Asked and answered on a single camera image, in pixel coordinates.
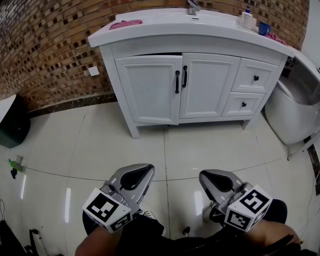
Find white soap pump bottle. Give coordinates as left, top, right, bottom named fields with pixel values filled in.
left=242, top=5, right=253, bottom=26

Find person's black trousers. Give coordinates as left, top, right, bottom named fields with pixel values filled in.
left=82, top=199, right=320, bottom=256

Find white container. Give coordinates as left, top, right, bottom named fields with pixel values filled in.
left=240, top=15, right=258, bottom=31

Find blue cup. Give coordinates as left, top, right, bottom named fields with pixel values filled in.
left=258, top=21, right=272, bottom=36

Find chrome faucet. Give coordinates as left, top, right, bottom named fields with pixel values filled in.
left=187, top=0, right=202, bottom=16

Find small white drawer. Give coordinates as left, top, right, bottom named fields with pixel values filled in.
left=221, top=91, right=266, bottom=118

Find pink cloth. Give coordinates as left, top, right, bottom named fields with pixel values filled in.
left=109, top=19, right=143, bottom=31
left=263, top=31, right=288, bottom=46

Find dark green trash bin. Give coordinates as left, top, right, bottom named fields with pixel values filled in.
left=0, top=94, right=31, bottom=149

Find large white drawer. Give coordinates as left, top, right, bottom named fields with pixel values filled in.
left=231, top=57, right=280, bottom=94

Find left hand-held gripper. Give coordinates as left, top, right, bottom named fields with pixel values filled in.
left=82, top=163, right=156, bottom=234

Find white metal frame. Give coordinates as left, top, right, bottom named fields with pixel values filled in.
left=286, top=132, right=320, bottom=161

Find white vanity cabinet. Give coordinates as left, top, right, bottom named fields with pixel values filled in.
left=98, top=37, right=288, bottom=140

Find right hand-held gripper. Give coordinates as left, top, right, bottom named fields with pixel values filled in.
left=198, top=169, right=273, bottom=232

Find white toilet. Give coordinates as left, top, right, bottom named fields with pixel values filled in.
left=264, top=48, right=320, bottom=146

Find green plastic bag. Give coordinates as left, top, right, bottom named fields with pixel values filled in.
left=8, top=154, right=25, bottom=173

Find person's right forearm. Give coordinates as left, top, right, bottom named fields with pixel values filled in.
left=243, top=219, right=301, bottom=253

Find white sink countertop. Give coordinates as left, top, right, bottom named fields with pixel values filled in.
left=87, top=7, right=296, bottom=58

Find person's left forearm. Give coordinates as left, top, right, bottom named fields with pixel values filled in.
left=74, top=223, right=125, bottom=256

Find person's left white shoe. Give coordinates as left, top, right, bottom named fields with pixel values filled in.
left=136, top=208, right=157, bottom=221

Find black stand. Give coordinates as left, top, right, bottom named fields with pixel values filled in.
left=28, top=228, right=42, bottom=256

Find white cabinet door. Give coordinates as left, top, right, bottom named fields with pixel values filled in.
left=114, top=54, right=185, bottom=126
left=178, top=52, right=242, bottom=120

